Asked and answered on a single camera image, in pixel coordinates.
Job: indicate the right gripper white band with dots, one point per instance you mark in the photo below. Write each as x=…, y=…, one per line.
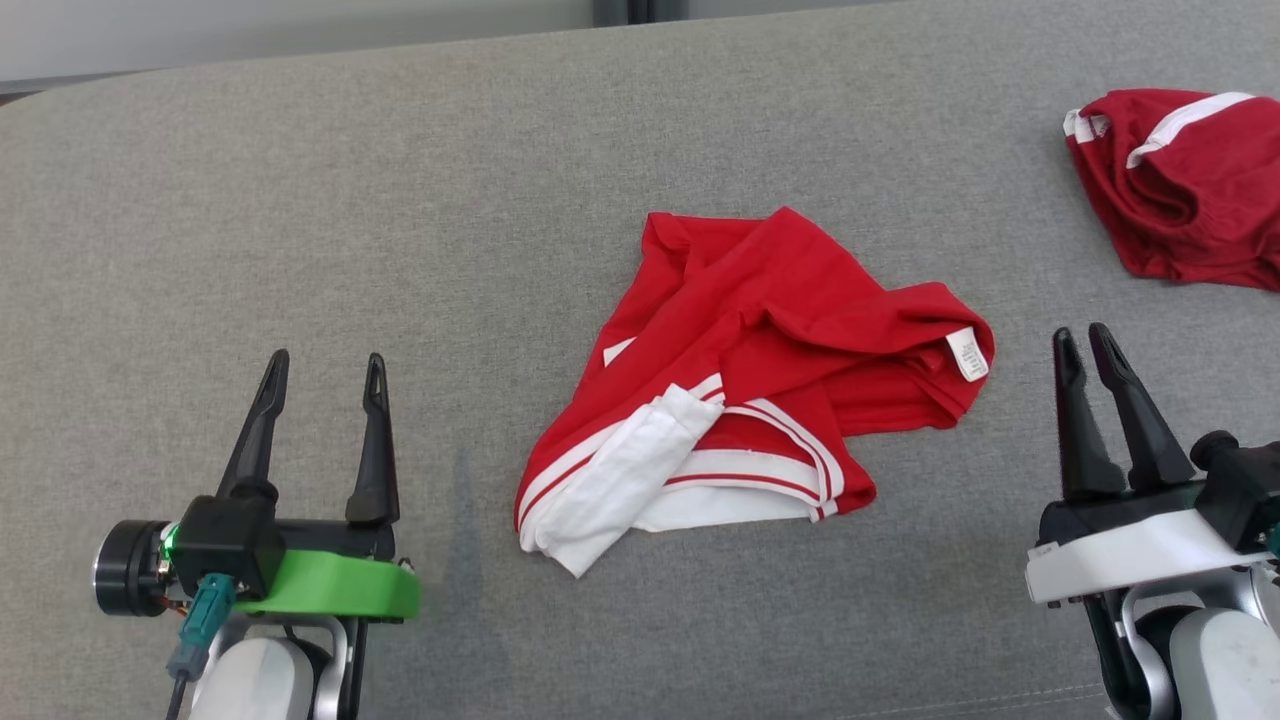
x=1130, y=555

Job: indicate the left gripper black motor cylinder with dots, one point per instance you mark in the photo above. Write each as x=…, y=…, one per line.
x=125, y=568

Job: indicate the red jersey with white sleeves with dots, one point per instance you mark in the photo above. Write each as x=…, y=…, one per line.
x=780, y=290

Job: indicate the dark grey vertical frame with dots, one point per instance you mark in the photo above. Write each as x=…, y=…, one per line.
x=640, y=10

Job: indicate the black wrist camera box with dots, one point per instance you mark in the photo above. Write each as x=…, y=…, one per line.
x=225, y=540
x=1245, y=495

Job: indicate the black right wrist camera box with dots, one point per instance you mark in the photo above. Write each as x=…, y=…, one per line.
x=1245, y=495

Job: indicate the grey fabric sofa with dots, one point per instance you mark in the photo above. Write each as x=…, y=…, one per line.
x=400, y=200

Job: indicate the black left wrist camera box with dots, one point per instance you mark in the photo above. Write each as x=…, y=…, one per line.
x=225, y=540

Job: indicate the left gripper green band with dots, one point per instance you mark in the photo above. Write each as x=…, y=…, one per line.
x=340, y=585

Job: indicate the red shorts with white stripe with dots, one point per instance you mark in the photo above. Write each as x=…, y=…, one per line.
x=1200, y=200

